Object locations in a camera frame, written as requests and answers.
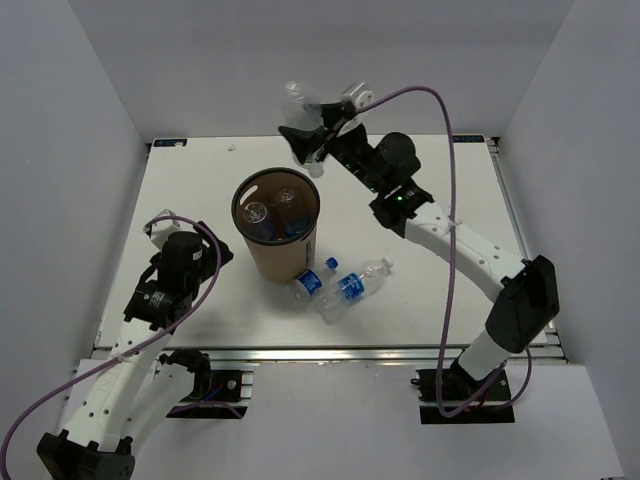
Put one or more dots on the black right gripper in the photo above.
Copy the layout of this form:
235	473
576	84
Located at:
305	143

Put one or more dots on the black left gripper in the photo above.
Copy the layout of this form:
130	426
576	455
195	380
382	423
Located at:
209	255

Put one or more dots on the clear bottle green blue label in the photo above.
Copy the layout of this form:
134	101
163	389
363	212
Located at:
300	106

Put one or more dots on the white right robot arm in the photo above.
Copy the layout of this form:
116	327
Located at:
523	292

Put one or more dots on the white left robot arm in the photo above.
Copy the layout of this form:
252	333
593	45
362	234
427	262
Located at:
139	384

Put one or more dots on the brown cylindrical paper bin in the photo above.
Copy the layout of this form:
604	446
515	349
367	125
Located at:
283	258

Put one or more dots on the small clear bottle blue cap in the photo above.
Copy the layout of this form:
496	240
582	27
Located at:
302	290

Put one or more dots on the blue sticker back left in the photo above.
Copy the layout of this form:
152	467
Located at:
169	143

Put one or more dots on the blue sticker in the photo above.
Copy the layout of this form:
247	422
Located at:
169	143
468	138

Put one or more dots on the blue sticker back right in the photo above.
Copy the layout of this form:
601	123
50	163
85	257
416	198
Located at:
468	138

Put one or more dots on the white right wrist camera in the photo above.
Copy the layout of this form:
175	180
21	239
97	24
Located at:
355	98

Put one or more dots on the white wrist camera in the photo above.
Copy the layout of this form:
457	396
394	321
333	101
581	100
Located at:
355	98
159	232

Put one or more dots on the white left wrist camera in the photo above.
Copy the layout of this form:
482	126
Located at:
159	232

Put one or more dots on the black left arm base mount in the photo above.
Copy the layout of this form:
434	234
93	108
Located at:
217	393

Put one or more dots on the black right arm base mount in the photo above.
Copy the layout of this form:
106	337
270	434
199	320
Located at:
487	409

